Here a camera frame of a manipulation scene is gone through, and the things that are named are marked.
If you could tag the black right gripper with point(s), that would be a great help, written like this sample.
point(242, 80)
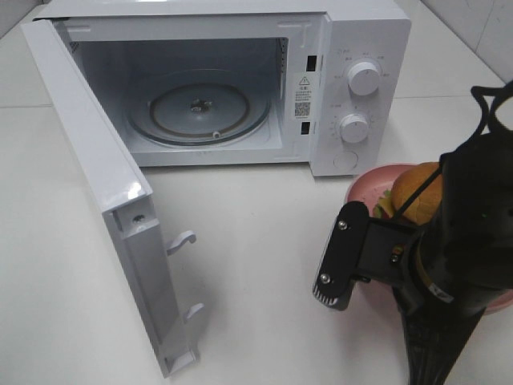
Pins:
point(435, 327)

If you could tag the pink round plate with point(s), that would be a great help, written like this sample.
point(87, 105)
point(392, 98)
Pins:
point(373, 188)

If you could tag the round white door button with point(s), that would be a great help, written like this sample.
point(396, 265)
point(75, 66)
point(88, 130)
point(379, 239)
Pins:
point(345, 161)

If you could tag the white microwave door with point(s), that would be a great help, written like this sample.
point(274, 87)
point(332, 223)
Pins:
point(121, 192)

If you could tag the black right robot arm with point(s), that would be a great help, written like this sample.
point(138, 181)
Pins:
point(461, 260)

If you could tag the white microwave oven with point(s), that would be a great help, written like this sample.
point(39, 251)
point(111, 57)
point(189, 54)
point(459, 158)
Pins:
point(300, 50)

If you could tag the glass microwave turntable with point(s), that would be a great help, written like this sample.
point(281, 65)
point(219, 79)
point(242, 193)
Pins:
point(198, 107)

